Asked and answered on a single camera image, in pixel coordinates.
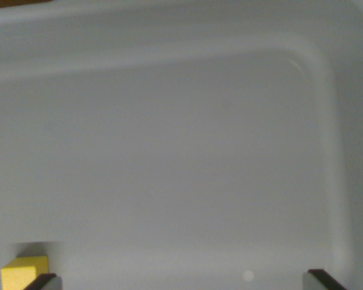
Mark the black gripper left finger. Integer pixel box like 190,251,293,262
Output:
23,273,63,290

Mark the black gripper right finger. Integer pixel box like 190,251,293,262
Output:
302,268,349,290

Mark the yellow cube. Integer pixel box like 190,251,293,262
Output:
0,256,50,290

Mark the white plastic bin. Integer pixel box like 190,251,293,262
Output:
0,0,363,290

